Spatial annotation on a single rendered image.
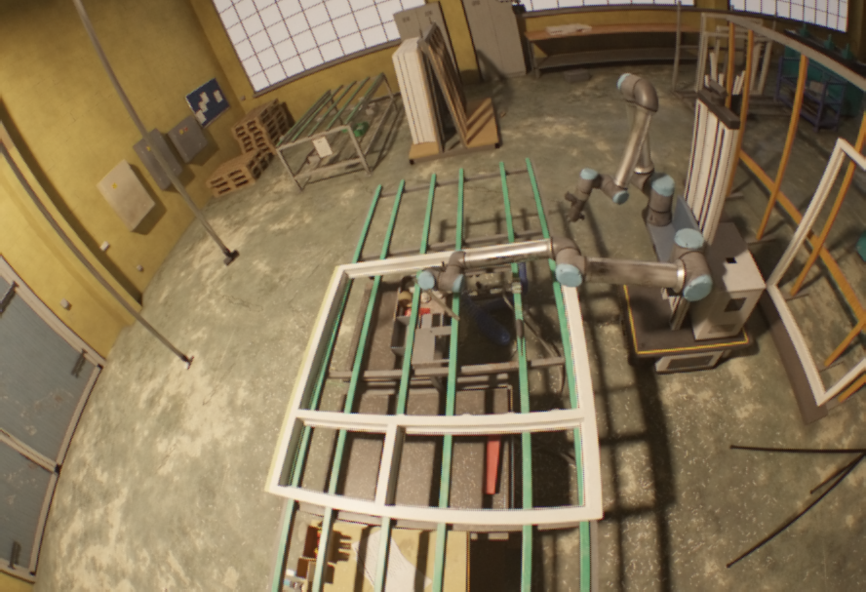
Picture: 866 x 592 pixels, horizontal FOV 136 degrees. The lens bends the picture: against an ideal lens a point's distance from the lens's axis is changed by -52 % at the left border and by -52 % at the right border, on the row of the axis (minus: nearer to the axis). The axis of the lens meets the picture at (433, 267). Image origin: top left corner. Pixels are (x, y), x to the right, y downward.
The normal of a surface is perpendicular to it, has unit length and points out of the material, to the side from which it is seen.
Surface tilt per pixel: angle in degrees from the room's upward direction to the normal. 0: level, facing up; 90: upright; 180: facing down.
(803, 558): 0
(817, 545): 0
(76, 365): 90
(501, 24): 90
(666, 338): 0
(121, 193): 90
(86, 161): 90
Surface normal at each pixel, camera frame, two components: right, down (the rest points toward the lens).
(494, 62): -0.08, 0.72
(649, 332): -0.26, -0.68
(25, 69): 0.96, -0.13
